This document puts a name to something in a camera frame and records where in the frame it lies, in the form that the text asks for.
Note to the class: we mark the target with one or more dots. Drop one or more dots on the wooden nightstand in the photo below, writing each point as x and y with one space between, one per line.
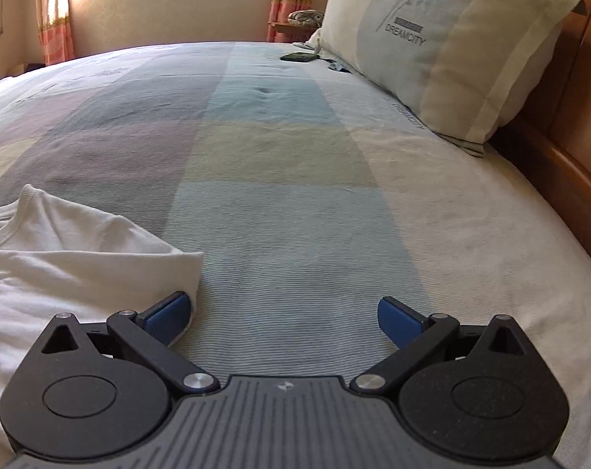
281 32

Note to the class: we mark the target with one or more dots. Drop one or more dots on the small cream pillow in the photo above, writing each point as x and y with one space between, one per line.
316 41

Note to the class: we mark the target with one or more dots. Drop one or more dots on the white printed sweatshirt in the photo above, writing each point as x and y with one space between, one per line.
56 273

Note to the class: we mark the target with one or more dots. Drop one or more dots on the grey cloth bundle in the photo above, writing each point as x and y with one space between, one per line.
305 18

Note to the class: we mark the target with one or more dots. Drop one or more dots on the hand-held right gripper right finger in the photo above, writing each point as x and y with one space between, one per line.
398 321

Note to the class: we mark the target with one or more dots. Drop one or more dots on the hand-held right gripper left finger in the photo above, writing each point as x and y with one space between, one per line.
167 318

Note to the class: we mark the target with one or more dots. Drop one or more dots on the wooden bed headboard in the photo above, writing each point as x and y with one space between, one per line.
569 156

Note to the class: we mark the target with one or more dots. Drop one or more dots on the black phone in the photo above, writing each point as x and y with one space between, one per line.
298 57

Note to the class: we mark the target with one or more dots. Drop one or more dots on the pastel patchwork bed sheet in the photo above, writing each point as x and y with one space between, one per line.
300 180

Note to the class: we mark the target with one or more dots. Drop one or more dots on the small blue cloth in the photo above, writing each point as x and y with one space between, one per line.
338 66

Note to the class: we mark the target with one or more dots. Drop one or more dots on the large flower print pillow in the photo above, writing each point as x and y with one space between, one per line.
447 49

